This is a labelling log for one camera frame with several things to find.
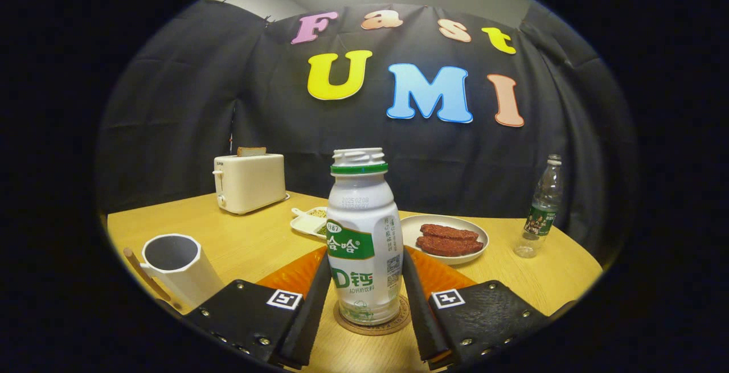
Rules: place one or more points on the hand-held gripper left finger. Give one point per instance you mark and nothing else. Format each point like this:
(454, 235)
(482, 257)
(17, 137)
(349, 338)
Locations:
(310, 322)

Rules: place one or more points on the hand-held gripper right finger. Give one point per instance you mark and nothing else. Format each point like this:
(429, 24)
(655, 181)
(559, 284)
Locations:
(421, 322)

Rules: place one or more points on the round wooden coaster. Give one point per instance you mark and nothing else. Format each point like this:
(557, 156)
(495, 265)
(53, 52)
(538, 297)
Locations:
(373, 330)

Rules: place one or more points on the white juice bottle green label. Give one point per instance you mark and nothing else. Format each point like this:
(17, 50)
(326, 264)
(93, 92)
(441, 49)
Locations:
(364, 219)

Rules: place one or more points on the clear plastic water bottle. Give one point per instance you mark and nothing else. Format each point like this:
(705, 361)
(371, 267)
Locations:
(541, 213)

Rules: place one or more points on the red sausage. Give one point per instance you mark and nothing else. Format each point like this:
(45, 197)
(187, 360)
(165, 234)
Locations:
(450, 246)
(450, 232)

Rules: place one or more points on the white round plate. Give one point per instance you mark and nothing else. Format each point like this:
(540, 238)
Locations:
(411, 230)

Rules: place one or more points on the white divided dish of beans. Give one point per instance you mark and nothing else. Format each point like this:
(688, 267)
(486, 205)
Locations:
(307, 224)

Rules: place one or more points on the wooden table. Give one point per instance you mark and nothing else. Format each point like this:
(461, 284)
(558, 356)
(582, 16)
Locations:
(256, 236)

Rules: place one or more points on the cream toaster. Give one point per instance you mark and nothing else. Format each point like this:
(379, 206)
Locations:
(250, 182)

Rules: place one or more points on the bread slice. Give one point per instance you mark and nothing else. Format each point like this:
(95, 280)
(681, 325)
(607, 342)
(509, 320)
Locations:
(252, 151)

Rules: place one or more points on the black backdrop cloth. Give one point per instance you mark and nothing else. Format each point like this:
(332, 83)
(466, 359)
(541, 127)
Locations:
(171, 105)

